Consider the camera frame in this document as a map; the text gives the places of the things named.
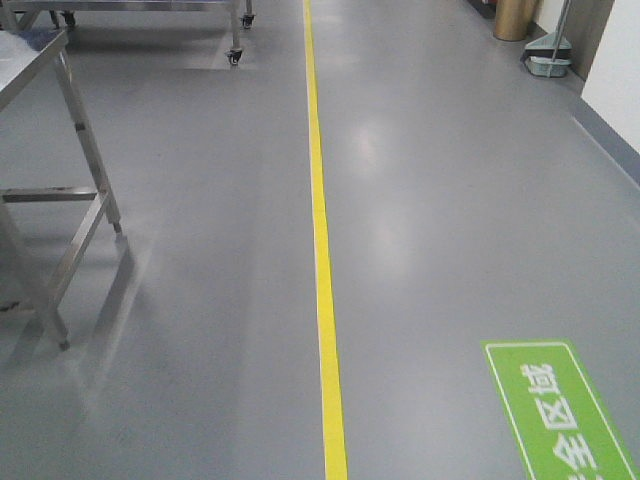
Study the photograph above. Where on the steel wheeled cart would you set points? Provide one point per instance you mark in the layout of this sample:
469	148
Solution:
213	27

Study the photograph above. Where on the grey dustpan with broom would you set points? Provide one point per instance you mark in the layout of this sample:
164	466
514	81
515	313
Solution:
549	55

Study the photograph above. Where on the tan cylindrical bin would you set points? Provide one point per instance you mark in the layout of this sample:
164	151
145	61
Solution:
513	18

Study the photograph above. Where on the stainless steel table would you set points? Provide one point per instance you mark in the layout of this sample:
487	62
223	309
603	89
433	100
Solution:
23	55

